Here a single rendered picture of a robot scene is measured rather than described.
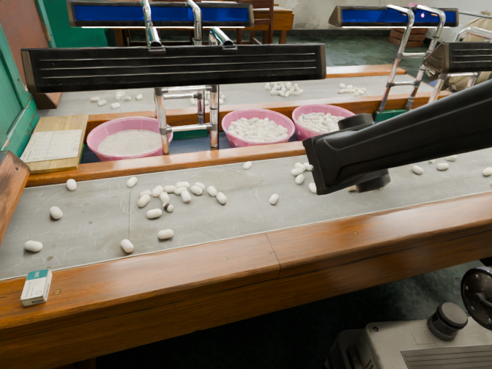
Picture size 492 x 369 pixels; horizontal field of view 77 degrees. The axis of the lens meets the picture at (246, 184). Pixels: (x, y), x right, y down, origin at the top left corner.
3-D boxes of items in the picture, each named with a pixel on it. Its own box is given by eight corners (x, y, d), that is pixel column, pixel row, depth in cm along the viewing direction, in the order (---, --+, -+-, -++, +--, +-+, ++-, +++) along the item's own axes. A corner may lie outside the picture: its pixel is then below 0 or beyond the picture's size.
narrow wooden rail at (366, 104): (447, 115, 158) (457, 94, 152) (47, 152, 111) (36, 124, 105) (439, 110, 162) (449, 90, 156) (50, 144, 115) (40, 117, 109)
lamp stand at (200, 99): (208, 136, 123) (206, 8, 96) (156, 141, 118) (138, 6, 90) (200, 116, 137) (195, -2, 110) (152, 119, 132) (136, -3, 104)
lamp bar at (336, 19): (457, 27, 141) (466, 9, 137) (337, 27, 125) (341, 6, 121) (444, 23, 147) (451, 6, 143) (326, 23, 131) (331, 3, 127)
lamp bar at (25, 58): (326, 80, 74) (333, 48, 70) (28, 95, 58) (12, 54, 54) (311, 69, 80) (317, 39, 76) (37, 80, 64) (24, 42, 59)
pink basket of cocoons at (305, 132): (368, 153, 120) (376, 131, 114) (305, 160, 113) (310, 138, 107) (334, 121, 140) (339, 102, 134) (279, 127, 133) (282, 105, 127)
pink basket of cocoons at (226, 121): (305, 151, 118) (310, 129, 112) (250, 174, 104) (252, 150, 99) (261, 124, 134) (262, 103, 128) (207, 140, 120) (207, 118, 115)
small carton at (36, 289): (46, 302, 55) (42, 296, 54) (23, 307, 54) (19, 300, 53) (52, 274, 60) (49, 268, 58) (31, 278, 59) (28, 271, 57)
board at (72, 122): (77, 169, 86) (76, 165, 86) (15, 176, 82) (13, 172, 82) (88, 117, 111) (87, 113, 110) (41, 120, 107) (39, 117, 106)
